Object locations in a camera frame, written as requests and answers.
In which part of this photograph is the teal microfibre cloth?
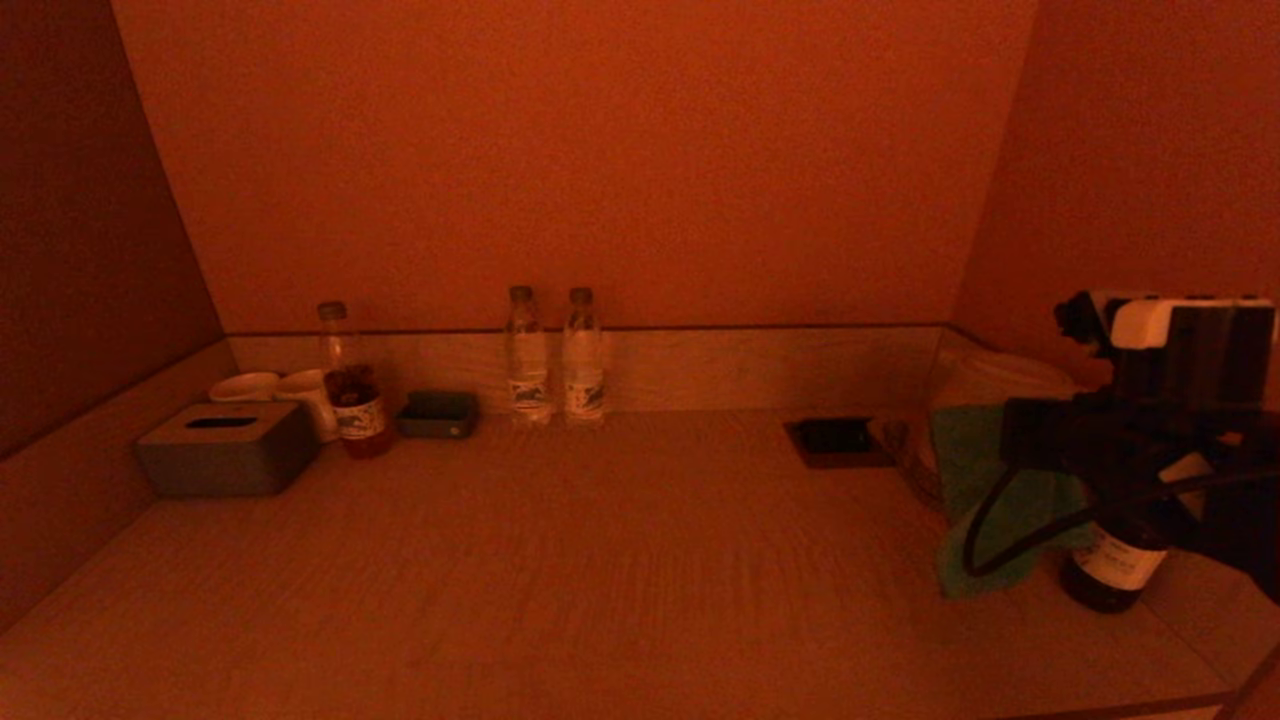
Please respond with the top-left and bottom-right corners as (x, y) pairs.
(930, 403), (1096, 601)

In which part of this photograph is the cream electric kettle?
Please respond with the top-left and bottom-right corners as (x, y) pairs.
(895, 345), (1086, 506)

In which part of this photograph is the dark tea bottle white label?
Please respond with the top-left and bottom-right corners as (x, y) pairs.
(1060, 450), (1216, 614)

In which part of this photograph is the black pop-up power socket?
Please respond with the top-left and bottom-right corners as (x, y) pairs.
(785, 417), (896, 469)

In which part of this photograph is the clear water bottle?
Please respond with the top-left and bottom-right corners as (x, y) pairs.
(562, 286), (606, 425)
(505, 285), (551, 428)

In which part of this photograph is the small teal tray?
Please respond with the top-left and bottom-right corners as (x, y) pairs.
(396, 390), (479, 439)

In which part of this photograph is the amber tea bottle blue label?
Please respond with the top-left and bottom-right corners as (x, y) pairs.
(317, 300), (396, 459)

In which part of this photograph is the white ceramic mug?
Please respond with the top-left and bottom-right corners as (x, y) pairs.
(208, 371), (281, 404)
(275, 368), (339, 443)

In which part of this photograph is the teal tissue box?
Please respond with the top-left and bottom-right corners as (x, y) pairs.
(135, 402), (321, 498)

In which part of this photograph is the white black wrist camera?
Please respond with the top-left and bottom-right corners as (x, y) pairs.
(1053, 290), (1279, 406)

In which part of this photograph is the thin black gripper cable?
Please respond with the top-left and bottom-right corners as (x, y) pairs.
(962, 465), (1280, 579)

